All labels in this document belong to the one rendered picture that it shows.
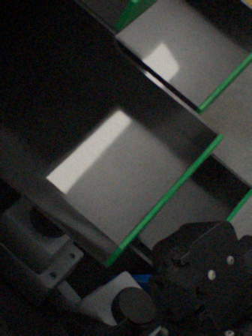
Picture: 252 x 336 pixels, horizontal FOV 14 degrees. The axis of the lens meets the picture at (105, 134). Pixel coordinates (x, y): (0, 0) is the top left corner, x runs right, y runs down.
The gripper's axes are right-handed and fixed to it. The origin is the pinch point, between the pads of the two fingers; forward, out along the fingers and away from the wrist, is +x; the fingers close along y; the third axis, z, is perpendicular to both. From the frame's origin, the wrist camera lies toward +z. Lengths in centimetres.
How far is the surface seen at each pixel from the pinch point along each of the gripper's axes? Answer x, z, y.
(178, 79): 2.8, 12.4, -11.5
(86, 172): 0.0, 11.7, 1.7
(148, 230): 7.8, -2.1, -12.3
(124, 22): -8.7, 24.2, 6.4
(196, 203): 7.5, -2.4, -18.3
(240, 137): 116, -88, -178
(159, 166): -1.8, 10.3, -3.2
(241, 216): 97, -95, -150
